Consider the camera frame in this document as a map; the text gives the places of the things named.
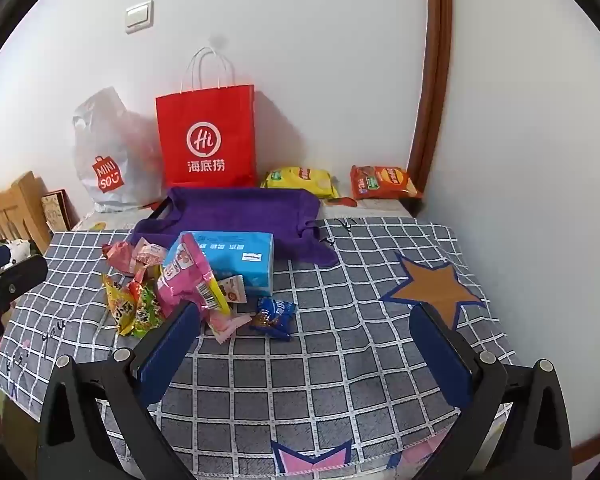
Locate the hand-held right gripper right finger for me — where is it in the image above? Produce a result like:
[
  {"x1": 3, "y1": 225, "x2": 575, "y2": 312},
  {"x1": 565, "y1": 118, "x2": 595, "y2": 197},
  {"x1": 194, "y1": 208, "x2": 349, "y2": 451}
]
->
[{"x1": 409, "y1": 302, "x2": 573, "y2": 480}]

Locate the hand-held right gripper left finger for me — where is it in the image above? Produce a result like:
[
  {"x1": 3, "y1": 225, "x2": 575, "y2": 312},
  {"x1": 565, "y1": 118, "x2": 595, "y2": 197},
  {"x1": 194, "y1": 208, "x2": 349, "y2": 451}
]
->
[{"x1": 37, "y1": 300, "x2": 203, "y2": 480}]

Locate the green snack packet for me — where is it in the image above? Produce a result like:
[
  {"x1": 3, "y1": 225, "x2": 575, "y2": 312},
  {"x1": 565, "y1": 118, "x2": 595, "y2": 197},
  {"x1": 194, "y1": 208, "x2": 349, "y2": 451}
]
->
[{"x1": 129, "y1": 280, "x2": 167, "y2": 339}]

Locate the pale pink peach snack packet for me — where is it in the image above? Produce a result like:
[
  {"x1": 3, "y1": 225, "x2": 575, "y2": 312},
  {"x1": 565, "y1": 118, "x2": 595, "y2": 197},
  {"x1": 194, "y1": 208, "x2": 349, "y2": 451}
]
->
[{"x1": 206, "y1": 304, "x2": 253, "y2": 345}]

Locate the magenta snack packet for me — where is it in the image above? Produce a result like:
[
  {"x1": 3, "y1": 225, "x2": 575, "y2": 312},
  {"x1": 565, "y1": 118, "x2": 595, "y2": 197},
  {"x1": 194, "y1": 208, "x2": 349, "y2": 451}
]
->
[{"x1": 156, "y1": 232, "x2": 231, "y2": 319}]

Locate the yellow snack packet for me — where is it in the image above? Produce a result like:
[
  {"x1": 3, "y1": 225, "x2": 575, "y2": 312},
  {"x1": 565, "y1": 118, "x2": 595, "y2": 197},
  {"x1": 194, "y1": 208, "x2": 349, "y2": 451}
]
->
[{"x1": 102, "y1": 274, "x2": 143, "y2": 337}]

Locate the white strawberry snack packet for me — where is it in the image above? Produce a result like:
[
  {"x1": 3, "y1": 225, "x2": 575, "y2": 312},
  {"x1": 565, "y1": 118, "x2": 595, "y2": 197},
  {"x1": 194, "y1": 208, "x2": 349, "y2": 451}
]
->
[{"x1": 214, "y1": 275, "x2": 247, "y2": 306}]

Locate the pink white snack packet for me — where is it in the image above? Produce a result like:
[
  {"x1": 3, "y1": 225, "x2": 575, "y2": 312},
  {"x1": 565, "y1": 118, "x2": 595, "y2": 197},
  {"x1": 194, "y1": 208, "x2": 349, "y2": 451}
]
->
[{"x1": 134, "y1": 239, "x2": 170, "y2": 267}]

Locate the small red snack packet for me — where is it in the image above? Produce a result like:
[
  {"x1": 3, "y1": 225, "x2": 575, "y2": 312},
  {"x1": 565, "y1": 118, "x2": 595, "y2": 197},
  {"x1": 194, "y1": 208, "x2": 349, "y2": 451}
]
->
[{"x1": 102, "y1": 241, "x2": 142, "y2": 275}]

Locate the blue candy packet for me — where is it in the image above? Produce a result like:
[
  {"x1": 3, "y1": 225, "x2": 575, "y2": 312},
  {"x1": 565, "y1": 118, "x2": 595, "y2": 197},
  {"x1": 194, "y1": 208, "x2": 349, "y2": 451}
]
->
[{"x1": 250, "y1": 296, "x2": 297, "y2": 339}]

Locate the purple cloth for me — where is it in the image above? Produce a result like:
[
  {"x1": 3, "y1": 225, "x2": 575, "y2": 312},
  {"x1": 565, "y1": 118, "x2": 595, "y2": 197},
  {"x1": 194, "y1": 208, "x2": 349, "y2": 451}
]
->
[{"x1": 130, "y1": 186, "x2": 339, "y2": 267}]

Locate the wooden chair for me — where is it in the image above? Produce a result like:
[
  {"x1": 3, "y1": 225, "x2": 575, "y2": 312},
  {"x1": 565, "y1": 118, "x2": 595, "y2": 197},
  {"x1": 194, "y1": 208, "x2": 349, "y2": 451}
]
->
[{"x1": 0, "y1": 171, "x2": 53, "y2": 256}]

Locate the small patterned box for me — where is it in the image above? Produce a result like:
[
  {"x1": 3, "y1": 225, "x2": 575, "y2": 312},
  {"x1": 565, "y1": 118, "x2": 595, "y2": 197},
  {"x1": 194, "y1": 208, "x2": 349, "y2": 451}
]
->
[{"x1": 41, "y1": 189, "x2": 76, "y2": 233}]

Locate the blue tissue pack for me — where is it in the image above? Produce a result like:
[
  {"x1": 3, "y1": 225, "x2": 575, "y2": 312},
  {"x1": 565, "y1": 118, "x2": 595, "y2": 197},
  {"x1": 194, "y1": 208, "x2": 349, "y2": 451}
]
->
[{"x1": 177, "y1": 231, "x2": 275, "y2": 297}]

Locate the grey checked tablecloth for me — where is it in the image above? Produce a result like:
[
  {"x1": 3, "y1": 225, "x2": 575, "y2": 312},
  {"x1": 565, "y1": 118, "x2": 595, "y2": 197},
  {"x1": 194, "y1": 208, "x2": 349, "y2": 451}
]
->
[{"x1": 0, "y1": 216, "x2": 518, "y2": 478}]

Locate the white plastic shopping bag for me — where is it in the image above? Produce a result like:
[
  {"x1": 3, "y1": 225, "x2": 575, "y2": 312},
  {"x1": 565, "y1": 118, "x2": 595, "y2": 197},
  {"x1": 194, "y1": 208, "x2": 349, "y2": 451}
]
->
[{"x1": 71, "y1": 86, "x2": 167, "y2": 214}]

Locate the orange chip bag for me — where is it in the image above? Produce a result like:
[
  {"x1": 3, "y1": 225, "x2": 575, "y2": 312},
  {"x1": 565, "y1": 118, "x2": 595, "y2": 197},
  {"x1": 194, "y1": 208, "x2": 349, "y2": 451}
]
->
[{"x1": 350, "y1": 165, "x2": 425, "y2": 202}]

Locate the yellow chip bag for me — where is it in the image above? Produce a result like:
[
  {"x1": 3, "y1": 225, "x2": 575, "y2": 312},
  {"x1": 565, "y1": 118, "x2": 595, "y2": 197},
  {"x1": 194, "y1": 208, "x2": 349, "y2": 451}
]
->
[{"x1": 260, "y1": 166, "x2": 341, "y2": 200}]

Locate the red paper bag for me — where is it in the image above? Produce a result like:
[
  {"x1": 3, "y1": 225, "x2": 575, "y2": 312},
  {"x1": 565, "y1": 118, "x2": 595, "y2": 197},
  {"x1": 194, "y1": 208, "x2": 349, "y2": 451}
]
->
[{"x1": 155, "y1": 46, "x2": 257, "y2": 189}]

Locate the brown wooden door frame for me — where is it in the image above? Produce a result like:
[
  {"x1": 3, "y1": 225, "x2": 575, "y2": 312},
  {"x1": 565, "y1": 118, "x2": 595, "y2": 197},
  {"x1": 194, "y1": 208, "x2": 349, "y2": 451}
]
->
[{"x1": 407, "y1": 0, "x2": 454, "y2": 205}]

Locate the white light switch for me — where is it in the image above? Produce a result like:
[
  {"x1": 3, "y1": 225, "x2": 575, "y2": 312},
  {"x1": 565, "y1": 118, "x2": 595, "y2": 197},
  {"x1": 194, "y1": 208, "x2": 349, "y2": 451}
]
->
[{"x1": 125, "y1": 1, "x2": 155, "y2": 34}]

